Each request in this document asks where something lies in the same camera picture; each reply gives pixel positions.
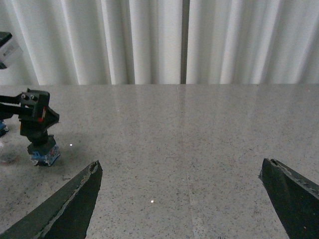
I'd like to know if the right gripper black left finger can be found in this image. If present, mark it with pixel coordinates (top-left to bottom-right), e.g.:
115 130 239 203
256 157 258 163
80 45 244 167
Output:
0 161 103 239

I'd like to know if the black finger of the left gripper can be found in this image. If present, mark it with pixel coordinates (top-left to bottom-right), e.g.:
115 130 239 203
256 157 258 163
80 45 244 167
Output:
0 89 59 136

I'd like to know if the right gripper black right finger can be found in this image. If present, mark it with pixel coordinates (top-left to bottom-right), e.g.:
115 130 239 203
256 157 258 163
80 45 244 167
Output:
259 158 319 239

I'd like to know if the yellow mushroom push button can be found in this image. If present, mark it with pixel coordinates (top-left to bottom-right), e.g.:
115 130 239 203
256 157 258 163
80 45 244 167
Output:
20 121 60 166

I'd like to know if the white pleated curtain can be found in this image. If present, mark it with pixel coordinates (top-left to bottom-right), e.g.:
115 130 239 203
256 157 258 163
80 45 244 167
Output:
0 0 319 85

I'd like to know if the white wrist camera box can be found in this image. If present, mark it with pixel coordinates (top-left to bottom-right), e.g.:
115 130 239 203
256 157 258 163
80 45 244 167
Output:
0 32 23 70

